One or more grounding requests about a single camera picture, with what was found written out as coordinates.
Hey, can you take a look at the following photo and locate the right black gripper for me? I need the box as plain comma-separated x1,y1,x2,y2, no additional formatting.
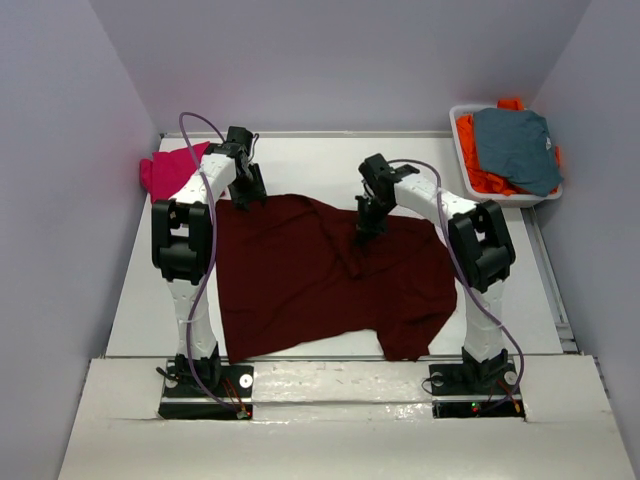
354,194,395,246

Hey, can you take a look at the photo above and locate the dark red t shirt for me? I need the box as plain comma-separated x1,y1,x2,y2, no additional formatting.
216,194,457,363

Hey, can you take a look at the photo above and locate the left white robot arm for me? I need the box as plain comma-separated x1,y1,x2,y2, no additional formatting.
151,127,267,395

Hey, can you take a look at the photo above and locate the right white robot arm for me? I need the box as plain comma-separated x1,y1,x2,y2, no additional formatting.
356,156,520,397

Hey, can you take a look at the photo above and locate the folded pink t shirt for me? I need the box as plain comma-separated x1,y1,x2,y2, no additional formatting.
139,147,197,204

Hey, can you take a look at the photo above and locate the white laundry basket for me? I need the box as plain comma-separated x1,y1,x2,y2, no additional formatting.
449,103,563,208

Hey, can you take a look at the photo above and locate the orange t shirt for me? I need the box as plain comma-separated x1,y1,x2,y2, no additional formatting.
456,98,561,193

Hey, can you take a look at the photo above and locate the teal blue t shirt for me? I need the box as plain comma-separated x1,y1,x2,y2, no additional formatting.
472,107,563,197

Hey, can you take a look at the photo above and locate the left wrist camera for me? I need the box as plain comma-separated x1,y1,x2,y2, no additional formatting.
226,126,260,156

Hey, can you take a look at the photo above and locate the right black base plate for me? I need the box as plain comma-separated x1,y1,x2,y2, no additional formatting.
421,362,526,420

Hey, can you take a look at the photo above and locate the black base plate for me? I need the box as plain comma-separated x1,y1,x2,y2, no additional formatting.
421,362,526,420
156,360,255,421

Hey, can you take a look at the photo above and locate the aluminium rail right side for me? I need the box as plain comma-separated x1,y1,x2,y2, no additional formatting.
521,207,582,355

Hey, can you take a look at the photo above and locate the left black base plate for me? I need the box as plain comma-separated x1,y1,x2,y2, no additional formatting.
156,360,255,421

